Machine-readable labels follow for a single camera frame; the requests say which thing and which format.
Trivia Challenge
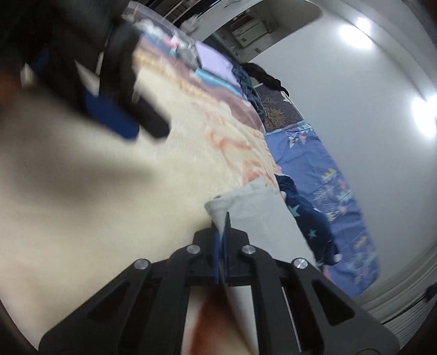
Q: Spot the light grey t-shirt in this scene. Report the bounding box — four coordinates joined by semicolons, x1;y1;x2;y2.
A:
204;177;316;354

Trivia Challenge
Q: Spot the navy star fleece garment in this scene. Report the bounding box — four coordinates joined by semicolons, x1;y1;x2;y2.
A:
276;175;342;268

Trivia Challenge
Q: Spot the peach fleece blanket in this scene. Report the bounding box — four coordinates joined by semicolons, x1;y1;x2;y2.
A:
1;47;278;354

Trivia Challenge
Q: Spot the blue tree-print duvet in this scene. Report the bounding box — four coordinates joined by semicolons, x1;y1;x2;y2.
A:
265;120;379;298

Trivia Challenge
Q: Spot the dark patterned pillow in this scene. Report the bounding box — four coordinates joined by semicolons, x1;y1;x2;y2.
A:
256;84;304;132

